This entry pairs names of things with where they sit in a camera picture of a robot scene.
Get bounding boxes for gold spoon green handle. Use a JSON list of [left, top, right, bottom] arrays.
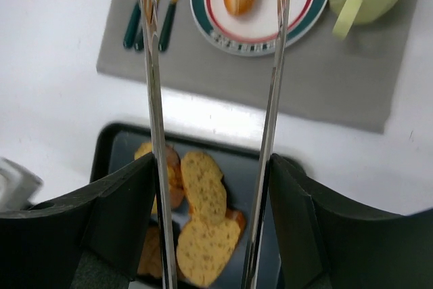
[[123, 0, 144, 52]]

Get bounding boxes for black baking tray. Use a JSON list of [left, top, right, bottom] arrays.
[[90, 123, 285, 288]]

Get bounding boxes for bread slice left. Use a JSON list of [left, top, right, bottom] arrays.
[[181, 151, 227, 225]]

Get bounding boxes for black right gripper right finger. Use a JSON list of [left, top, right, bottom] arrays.
[[269, 154, 432, 288]]

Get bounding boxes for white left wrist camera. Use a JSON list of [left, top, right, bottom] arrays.
[[1, 157, 43, 212]]

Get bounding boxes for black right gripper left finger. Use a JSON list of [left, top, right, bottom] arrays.
[[1, 155, 155, 288]]

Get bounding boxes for white plate green red rim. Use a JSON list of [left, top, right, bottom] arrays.
[[190, 0, 327, 57]]

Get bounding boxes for bread slice upper wedge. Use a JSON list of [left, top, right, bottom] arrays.
[[134, 142, 185, 215]]

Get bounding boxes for bread slice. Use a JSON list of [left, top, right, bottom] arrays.
[[176, 209, 246, 288], [181, 151, 227, 225]]

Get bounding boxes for grey cloth placemat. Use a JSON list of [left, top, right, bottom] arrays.
[[97, 0, 417, 133]]

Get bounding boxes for metal serving tongs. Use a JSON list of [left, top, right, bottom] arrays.
[[139, 0, 290, 288]]

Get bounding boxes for bread slice lower right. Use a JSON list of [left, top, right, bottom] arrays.
[[176, 209, 246, 288]]

